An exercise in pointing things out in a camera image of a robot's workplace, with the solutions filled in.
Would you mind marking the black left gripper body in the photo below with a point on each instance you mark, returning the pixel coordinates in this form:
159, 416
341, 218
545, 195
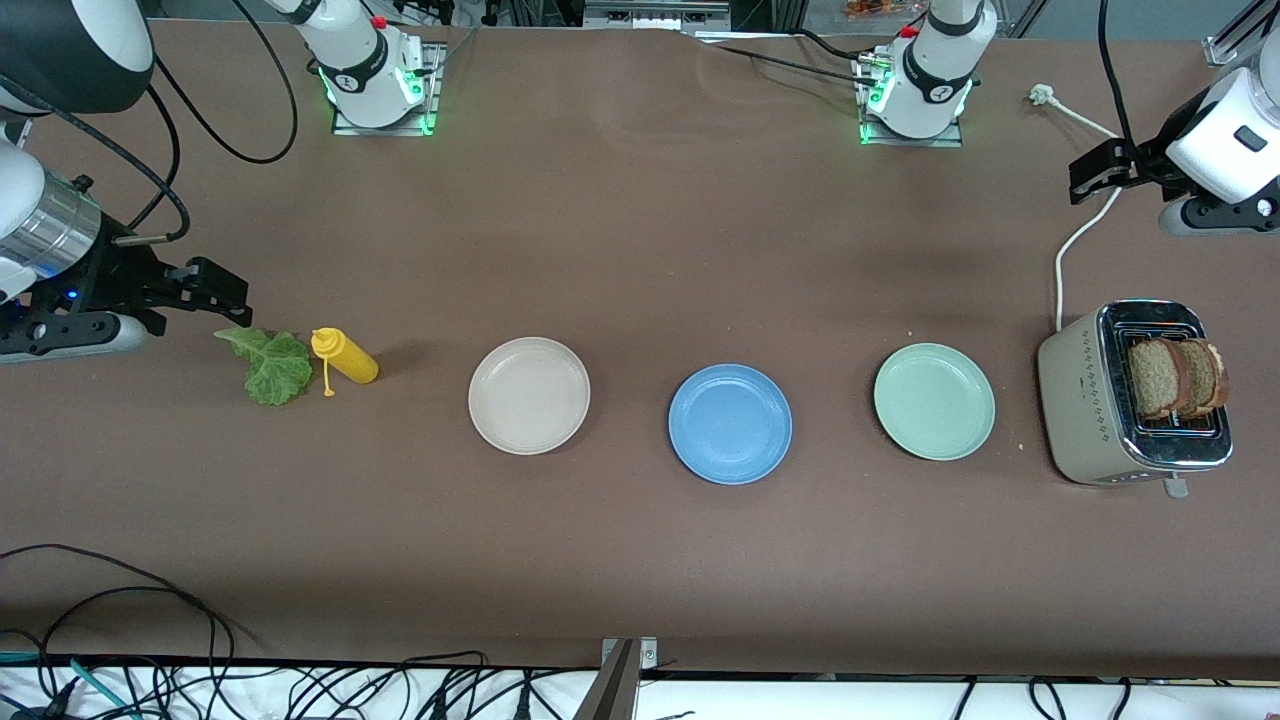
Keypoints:
1143, 160

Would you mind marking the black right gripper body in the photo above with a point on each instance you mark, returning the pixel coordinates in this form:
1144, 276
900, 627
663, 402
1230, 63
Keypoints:
108, 273

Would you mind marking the green lettuce leaf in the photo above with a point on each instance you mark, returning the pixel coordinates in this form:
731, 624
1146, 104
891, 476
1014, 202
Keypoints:
275, 370

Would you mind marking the yellow squeeze bottle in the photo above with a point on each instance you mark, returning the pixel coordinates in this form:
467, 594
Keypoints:
350, 362

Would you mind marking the brown bread slice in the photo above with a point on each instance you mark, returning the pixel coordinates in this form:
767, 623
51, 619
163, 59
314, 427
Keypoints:
1208, 378
1155, 380

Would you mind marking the light green plate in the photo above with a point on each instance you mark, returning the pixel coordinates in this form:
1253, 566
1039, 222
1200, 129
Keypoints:
935, 405

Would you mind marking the beige plate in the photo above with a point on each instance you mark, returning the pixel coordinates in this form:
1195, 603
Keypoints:
530, 400

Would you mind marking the blue plate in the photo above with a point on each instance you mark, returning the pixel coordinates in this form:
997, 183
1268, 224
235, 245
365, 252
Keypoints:
730, 425

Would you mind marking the beige chrome toaster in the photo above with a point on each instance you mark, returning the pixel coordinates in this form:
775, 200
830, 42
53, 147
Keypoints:
1080, 410

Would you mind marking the orange object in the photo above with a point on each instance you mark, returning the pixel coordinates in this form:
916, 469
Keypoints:
880, 8

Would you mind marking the grey power strip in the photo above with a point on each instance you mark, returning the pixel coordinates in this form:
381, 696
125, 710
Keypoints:
655, 14

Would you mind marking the aluminium profile rail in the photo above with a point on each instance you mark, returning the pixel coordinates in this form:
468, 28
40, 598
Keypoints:
1225, 45

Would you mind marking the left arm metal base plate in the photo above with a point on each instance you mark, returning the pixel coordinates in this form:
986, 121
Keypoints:
950, 141

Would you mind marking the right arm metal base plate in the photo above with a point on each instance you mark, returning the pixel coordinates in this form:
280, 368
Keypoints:
436, 85

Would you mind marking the grey metal bracket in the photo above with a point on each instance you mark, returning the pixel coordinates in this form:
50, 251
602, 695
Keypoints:
630, 655

